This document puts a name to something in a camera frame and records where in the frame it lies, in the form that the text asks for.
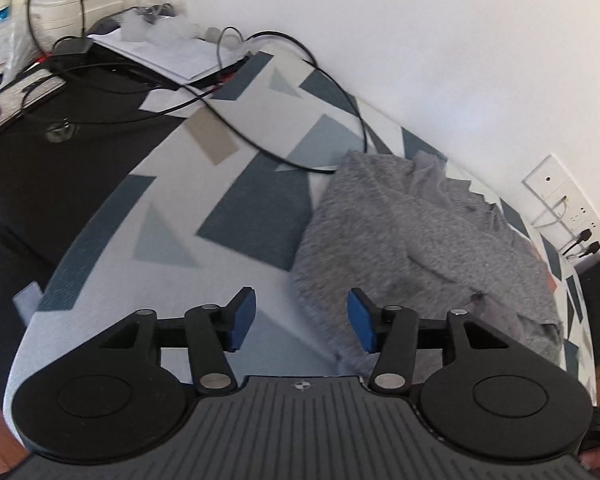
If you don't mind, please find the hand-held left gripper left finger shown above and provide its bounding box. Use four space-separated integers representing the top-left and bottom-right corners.
97 286 257 393

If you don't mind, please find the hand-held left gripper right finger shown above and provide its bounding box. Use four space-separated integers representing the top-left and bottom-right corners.
346 287 511 395

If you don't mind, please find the grey knit sweater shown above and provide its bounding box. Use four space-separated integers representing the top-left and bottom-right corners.
290 150 566 378

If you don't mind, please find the geometric patterned table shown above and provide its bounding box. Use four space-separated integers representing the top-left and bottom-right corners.
5 50 596 411

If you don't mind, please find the black plug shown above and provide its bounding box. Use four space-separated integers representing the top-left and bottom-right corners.
560 228 593 253
567 241 600 262

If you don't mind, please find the black desk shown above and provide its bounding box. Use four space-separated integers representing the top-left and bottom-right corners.
0 50 191 271

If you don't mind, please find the white paper sheet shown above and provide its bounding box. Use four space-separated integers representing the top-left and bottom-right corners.
87 32 246 83

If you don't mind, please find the crumpled clear plastic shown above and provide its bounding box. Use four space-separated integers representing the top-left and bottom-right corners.
122 5 202 46

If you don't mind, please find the black power adapter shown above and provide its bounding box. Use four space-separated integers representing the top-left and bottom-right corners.
50 35 94 61

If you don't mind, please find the black cable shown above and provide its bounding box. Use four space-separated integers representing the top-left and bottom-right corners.
195 30 368 173
26 0 88 57

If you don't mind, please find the white wall socket panel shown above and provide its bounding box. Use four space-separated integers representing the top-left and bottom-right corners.
522 154 600 261

